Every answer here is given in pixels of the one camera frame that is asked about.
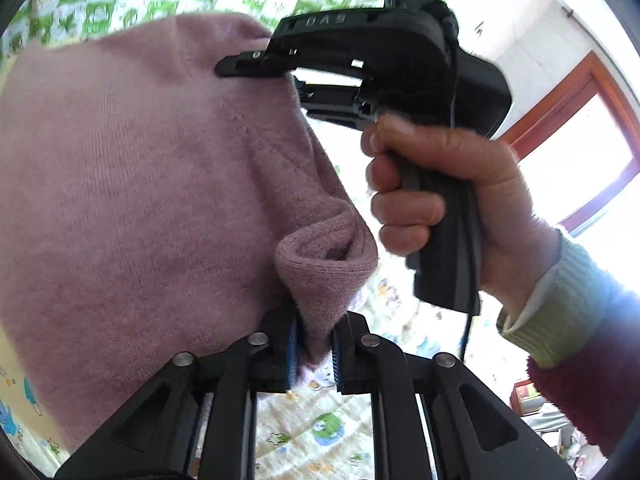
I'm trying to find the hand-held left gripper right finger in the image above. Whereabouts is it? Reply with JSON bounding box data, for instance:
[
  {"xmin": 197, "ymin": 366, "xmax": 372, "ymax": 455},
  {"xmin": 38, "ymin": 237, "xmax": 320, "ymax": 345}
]
[{"xmin": 330, "ymin": 311, "xmax": 576, "ymax": 480}]

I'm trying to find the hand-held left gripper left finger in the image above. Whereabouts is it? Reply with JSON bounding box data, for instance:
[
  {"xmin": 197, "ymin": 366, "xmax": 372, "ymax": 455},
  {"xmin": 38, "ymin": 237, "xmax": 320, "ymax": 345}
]
[{"xmin": 55, "ymin": 305, "xmax": 306, "ymax": 480}]

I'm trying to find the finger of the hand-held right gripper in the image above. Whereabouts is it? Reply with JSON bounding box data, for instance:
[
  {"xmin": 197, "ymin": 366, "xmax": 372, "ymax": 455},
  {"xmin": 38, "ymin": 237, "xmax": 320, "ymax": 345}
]
[
  {"xmin": 215, "ymin": 50, "xmax": 297, "ymax": 80},
  {"xmin": 294, "ymin": 76, "xmax": 377, "ymax": 132}
]

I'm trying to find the purple knit sweater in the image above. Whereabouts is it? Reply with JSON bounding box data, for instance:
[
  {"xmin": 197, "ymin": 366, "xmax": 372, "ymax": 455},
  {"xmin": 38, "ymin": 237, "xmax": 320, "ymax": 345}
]
[{"xmin": 0, "ymin": 12, "xmax": 379, "ymax": 453}]

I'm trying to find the person's right forearm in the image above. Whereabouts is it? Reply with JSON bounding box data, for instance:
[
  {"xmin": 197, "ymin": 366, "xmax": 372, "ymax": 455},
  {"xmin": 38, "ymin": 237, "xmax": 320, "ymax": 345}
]
[{"xmin": 496, "ymin": 230, "xmax": 640, "ymax": 457}]

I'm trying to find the person's right hand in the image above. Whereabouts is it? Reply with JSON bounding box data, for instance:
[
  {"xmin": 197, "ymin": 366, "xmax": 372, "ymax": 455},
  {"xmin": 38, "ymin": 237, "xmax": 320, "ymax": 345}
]
[{"xmin": 360, "ymin": 112, "xmax": 563, "ymax": 312}]

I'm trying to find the yellow bear print bedsheet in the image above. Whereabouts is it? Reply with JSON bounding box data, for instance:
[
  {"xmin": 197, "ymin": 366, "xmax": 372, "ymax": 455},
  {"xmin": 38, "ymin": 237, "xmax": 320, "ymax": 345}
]
[{"xmin": 0, "ymin": 55, "xmax": 521, "ymax": 480}]

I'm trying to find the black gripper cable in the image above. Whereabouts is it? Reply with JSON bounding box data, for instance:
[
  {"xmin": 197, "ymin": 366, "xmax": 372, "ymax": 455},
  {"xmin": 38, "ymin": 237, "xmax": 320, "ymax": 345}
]
[{"xmin": 461, "ymin": 310, "xmax": 475, "ymax": 363}]

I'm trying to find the red wooden window frame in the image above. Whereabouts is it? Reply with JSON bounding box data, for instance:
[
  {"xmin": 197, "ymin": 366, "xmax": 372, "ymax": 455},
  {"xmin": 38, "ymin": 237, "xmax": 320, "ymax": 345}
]
[{"xmin": 500, "ymin": 51, "xmax": 640, "ymax": 241}]

